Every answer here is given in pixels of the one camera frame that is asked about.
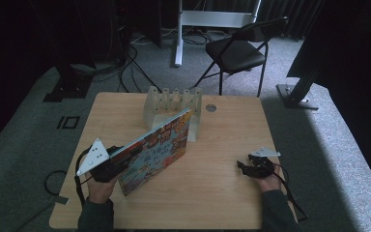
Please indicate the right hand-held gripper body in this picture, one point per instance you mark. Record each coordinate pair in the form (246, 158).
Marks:
(264, 162)

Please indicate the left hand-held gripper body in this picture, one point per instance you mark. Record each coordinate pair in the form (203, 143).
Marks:
(96, 158)

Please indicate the colourful picture book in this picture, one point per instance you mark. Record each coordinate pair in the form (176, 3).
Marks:
(161, 145)

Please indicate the translucent book rack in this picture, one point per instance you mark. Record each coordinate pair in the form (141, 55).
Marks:
(164, 106)

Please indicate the person's right hand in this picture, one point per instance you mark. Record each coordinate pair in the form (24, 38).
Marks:
(269, 183)

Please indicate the person's left hand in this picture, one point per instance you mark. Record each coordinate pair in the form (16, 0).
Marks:
(100, 190)

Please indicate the grey tape piece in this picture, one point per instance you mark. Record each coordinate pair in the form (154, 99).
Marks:
(59, 199)

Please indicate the round grey table grommet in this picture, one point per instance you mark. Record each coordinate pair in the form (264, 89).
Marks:
(211, 108)

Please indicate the black slanted metal stand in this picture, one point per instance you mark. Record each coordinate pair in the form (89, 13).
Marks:
(302, 83)

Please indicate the black folding chair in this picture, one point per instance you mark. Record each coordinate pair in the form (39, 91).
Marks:
(238, 53)

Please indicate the black stand with base plate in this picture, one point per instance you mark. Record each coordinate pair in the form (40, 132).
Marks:
(69, 87)

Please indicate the white metal desk frame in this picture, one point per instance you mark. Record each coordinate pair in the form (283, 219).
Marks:
(206, 19)

